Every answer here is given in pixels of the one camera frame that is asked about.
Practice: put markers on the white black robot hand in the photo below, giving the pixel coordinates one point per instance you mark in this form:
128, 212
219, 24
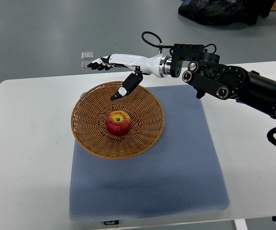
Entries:
158, 65

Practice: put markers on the red apple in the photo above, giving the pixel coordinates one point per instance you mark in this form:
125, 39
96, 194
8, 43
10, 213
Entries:
118, 123

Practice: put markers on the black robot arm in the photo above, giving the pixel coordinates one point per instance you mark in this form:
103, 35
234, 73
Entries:
203, 72

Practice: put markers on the woven wicker basket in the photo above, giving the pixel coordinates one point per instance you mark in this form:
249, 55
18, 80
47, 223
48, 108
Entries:
88, 121

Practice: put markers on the clear plastic floor tile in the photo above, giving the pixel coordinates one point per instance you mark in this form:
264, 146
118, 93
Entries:
87, 55

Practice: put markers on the black garbage bag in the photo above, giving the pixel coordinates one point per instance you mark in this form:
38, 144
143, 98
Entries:
225, 12

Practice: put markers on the blue-grey padded mat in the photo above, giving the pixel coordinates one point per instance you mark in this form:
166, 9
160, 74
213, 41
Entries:
180, 173

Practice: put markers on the black table control label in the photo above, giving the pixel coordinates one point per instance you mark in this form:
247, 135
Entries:
112, 222

